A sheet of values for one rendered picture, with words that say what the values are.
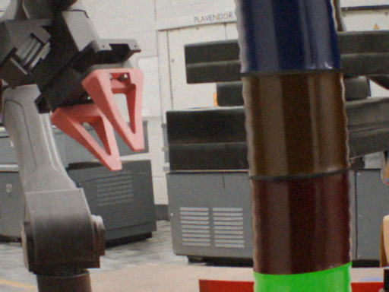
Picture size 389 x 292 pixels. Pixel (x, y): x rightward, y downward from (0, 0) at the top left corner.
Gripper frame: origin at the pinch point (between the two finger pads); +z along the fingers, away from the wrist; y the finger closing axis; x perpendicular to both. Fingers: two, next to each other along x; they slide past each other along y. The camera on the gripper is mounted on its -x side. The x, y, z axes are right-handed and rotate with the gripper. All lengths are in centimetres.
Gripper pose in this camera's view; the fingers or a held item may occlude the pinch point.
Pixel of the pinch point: (123, 152)
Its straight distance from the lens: 90.5
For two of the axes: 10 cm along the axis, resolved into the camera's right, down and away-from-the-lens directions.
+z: 4.6, 8.4, -2.8
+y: 6.5, -5.4, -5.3
